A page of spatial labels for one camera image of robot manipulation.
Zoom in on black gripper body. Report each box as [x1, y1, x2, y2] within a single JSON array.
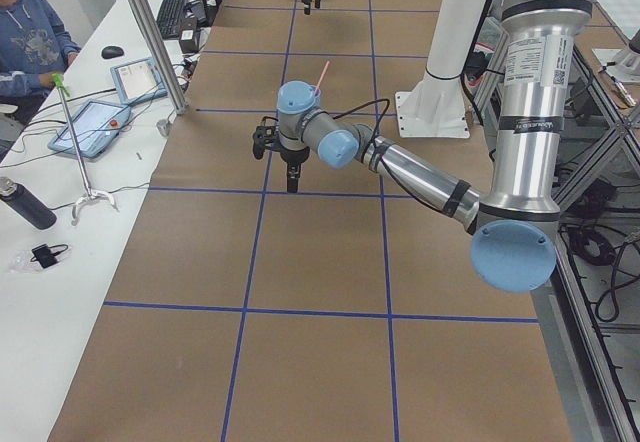
[[280, 147, 309, 175]]

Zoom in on pink chopstick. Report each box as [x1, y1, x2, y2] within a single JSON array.
[[315, 60, 331, 88]]

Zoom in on black keyboard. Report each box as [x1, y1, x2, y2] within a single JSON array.
[[156, 0, 189, 40]]

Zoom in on upper blue teach pendant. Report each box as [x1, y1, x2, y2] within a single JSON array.
[[110, 57, 167, 105]]

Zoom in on blue teach pendant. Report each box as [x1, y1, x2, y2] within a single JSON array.
[[110, 57, 167, 105], [72, 100, 131, 160]]

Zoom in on lower blue teach pendant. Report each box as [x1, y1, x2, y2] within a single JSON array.
[[72, 100, 131, 160]]

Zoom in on black computer mouse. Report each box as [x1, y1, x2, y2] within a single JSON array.
[[101, 45, 124, 60]]

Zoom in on metal reacher grabber tool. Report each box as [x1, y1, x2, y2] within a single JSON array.
[[52, 73, 118, 226]]

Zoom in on small black adapter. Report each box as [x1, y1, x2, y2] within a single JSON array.
[[31, 244, 69, 269]]

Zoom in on black water bottle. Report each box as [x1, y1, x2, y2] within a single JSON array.
[[1, 176, 57, 230]]

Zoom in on person in blue hoodie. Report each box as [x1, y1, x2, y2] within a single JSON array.
[[1, 0, 81, 125]]

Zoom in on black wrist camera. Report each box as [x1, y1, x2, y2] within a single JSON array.
[[252, 116, 279, 160]]

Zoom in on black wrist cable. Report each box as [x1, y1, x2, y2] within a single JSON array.
[[334, 98, 392, 163]]

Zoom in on aluminium frame post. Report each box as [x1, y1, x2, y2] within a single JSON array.
[[128, 0, 187, 115]]

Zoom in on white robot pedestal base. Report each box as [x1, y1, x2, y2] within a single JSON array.
[[396, 0, 486, 139]]

